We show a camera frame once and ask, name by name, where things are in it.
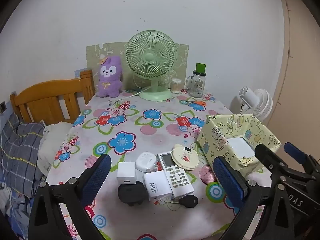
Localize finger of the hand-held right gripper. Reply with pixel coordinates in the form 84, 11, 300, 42
254, 144, 318, 184
284, 142, 320, 174

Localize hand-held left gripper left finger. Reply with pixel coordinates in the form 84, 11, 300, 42
28, 153, 112, 240

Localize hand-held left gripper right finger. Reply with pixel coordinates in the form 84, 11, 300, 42
212, 156, 294, 240

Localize small white charger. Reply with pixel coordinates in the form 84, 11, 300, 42
116, 162, 137, 187

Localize black plug adapter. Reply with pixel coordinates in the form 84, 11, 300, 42
118, 183, 146, 207

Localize black car key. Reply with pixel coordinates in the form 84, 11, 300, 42
179, 194, 199, 208

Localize yellow printed cardboard box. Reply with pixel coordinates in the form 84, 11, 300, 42
197, 114, 282, 174

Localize white remote control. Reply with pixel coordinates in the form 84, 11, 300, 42
157, 152, 194, 198

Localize round cream compact mirror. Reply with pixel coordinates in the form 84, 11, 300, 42
171, 144, 200, 171

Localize round white charger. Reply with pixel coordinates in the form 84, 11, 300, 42
136, 152, 158, 173

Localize large white charger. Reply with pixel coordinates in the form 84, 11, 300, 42
143, 171, 173, 202

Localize white paper sheet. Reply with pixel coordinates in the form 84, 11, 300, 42
226, 137, 255, 158

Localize white standing fan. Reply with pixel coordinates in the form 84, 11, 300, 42
239, 86, 273, 122

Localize white pillow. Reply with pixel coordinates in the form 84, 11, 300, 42
37, 122, 73, 177

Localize floral tablecloth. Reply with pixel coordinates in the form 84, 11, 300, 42
46, 89, 273, 240

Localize beige door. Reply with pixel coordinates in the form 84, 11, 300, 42
265, 0, 320, 153

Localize blue plaid quilt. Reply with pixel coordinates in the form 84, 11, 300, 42
0, 112, 47, 200

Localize orange scissors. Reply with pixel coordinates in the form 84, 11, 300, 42
179, 99, 207, 105

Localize purple plush toy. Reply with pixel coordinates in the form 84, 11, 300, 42
97, 56, 123, 98

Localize wooden bed headboard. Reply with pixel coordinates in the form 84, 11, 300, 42
9, 70, 95, 124

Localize glass jar green lid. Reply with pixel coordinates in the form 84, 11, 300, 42
185, 63, 207, 98

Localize blue paper sheet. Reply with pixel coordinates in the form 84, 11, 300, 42
74, 68, 93, 79

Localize cotton swab container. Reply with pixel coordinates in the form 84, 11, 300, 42
171, 78, 182, 94

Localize green printed board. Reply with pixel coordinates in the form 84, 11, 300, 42
86, 42, 190, 90

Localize green desk fan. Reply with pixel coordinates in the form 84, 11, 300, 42
125, 30, 177, 102

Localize white fan cable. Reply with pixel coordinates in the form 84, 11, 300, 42
122, 86, 152, 98

